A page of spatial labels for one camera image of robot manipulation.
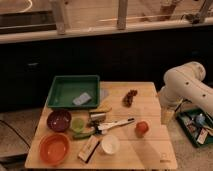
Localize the red apple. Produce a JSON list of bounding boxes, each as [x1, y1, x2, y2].
[[135, 121, 149, 137]]

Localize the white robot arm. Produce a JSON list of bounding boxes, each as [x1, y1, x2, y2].
[[158, 61, 213, 124]]

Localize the white paper cup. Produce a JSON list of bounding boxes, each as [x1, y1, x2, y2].
[[101, 134, 120, 155]]

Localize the small metal cup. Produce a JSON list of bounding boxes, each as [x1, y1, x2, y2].
[[90, 113, 106, 121]]

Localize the small green cup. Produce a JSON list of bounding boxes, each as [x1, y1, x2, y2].
[[71, 118, 85, 133]]

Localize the green crate with items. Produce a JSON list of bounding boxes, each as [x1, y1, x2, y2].
[[176, 109, 213, 148]]

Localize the bunch of dark grapes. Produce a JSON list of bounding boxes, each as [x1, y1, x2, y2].
[[122, 90, 138, 107]]

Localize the yellow banana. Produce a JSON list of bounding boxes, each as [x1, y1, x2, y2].
[[89, 106, 112, 113]]

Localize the grey sponge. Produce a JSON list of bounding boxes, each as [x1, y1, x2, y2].
[[73, 92, 91, 106]]

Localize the green cucumber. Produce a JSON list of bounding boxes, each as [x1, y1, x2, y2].
[[72, 130, 95, 140]]

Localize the beige box with black edge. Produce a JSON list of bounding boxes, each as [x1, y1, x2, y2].
[[78, 136, 100, 162]]

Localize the green plastic tray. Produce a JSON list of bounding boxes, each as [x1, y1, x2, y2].
[[47, 75, 100, 109]]

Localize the dark red bowl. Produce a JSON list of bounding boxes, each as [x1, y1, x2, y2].
[[46, 110, 71, 132]]

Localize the orange plastic bowl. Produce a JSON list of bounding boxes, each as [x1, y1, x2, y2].
[[39, 133, 70, 166]]

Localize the white handled knife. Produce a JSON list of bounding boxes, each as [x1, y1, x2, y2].
[[98, 118, 135, 131]]

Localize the black cable on floor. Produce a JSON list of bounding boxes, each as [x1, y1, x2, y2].
[[0, 119, 32, 149]]

